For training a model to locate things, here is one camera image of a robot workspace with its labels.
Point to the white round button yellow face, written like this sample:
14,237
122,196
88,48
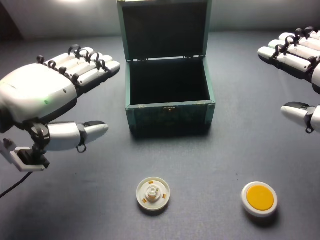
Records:
259,198

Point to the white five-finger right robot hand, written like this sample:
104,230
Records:
295,57

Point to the dark green chest box body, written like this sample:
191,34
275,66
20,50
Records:
172,120

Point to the white round upturned cap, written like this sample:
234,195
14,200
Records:
153,193

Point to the grey table cloth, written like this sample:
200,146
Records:
75,207

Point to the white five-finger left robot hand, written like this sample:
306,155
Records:
37,87

